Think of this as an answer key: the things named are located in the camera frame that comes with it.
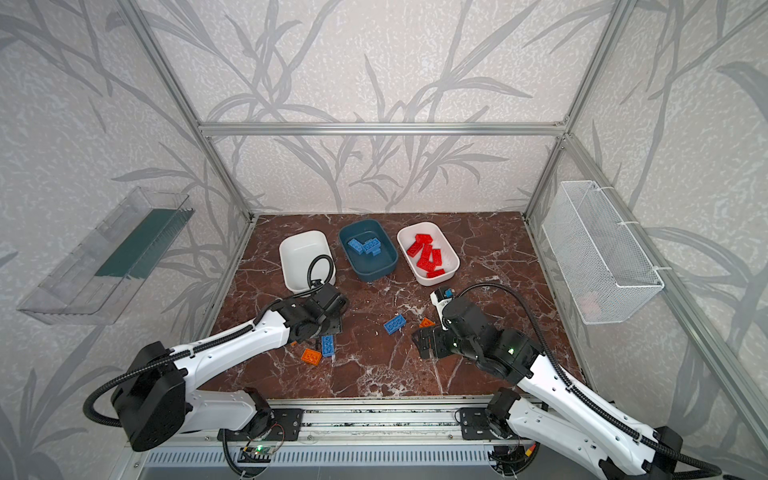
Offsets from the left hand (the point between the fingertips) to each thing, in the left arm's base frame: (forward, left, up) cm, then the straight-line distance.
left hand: (337, 315), depth 85 cm
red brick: (+18, -30, -6) cm, 36 cm away
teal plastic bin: (+20, -7, -6) cm, 22 cm away
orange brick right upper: (0, -27, -6) cm, 27 cm away
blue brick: (+30, -2, -6) cm, 30 cm away
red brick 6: (+29, -23, -6) cm, 37 cm away
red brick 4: (+26, -31, -7) cm, 41 cm away
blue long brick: (+27, -8, -4) cm, 29 cm away
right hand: (-7, -25, +10) cm, 28 cm away
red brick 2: (+33, -27, -6) cm, 43 cm away
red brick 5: (+28, -27, -7) cm, 40 cm away
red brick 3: (+23, -27, -7) cm, 36 cm away
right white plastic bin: (+33, -20, -4) cm, 39 cm away
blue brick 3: (0, -17, -7) cm, 18 cm away
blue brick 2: (+31, -8, -5) cm, 32 cm away
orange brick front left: (-10, +7, -7) cm, 14 cm away
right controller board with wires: (-33, -46, -9) cm, 58 cm away
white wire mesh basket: (-1, -61, +28) cm, 67 cm away
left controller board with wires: (-32, +17, -9) cm, 37 cm away
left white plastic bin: (+28, +20, -7) cm, 35 cm away
